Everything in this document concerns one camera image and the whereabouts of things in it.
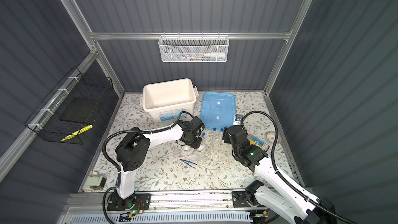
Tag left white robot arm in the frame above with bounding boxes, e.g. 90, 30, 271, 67
116, 116, 205, 199

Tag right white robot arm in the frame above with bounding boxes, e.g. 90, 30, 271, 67
223, 115, 337, 224

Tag coloured marker pack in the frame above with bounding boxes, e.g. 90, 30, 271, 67
248, 134, 270, 152

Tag small white dish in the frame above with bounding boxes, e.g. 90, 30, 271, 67
181, 145, 190, 152

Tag floral tape roll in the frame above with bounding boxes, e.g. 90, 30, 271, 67
265, 131, 280, 145

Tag clear acrylic tube rack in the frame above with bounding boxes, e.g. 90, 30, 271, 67
208, 140, 233, 162

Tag blue plastic bin lid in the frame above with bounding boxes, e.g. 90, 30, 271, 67
200, 92, 236, 129

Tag blue tweezers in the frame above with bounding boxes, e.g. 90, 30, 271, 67
179, 159, 197, 169

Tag white plastic storage bin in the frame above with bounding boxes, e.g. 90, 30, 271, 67
140, 78, 199, 122

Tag white bottle in basket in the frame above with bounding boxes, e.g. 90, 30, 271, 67
204, 52, 227, 59

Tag green white small device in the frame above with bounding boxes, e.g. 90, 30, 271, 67
82, 171, 107, 192

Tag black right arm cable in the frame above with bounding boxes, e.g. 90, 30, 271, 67
240, 110, 358, 224

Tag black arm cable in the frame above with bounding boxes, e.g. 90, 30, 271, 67
101, 110, 195, 224
240, 110, 358, 224

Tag white wire mesh basket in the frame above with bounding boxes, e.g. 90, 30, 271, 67
158, 36, 230, 63

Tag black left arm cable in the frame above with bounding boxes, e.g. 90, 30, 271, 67
101, 110, 195, 224

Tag black wire mesh basket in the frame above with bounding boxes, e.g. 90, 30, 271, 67
24, 69, 114, 145

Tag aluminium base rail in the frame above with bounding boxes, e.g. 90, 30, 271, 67
64, 189, 265, 211

